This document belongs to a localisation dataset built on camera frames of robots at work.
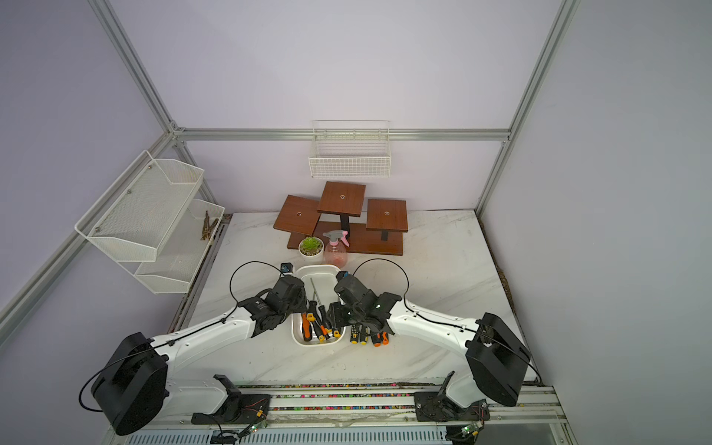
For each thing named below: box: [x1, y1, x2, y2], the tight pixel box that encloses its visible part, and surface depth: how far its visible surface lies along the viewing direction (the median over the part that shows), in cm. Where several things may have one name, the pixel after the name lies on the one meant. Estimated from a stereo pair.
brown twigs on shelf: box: [200, 210, 219, 242], surface depth 100 cm
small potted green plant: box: [298, 236, 325, 265], surface depth 100 cm
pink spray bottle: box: [322, 229, 350, 268], surface depth 97 cm
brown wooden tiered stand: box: [273, 180, 408, 256], surface depth 101 cm
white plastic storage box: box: [291, 313, 346, 347], surface depth 87 cm
